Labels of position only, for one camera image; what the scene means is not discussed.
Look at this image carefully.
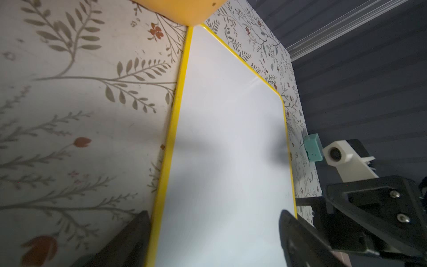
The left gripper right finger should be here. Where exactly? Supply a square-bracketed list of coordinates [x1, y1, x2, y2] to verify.
[279, 210, 344, 267]

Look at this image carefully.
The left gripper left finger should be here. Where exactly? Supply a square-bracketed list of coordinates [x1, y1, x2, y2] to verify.
[72, 210, 151, 267]

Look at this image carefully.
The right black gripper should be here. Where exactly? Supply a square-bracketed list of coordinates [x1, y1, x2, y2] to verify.
[296, 175, 427, 265]

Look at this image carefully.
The whiteboard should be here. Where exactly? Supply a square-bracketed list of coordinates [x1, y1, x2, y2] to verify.
[146, 24, 296, 267]

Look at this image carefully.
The yellow plastic storage box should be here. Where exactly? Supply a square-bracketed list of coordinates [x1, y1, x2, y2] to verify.
[133, 0, 226, 26]

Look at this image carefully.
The small teal clock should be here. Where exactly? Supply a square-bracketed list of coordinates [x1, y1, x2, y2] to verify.
[303, 133, 324, 162]

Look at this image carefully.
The floral table mat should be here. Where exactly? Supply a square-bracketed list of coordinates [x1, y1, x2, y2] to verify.
[0, 0, 324, 267]

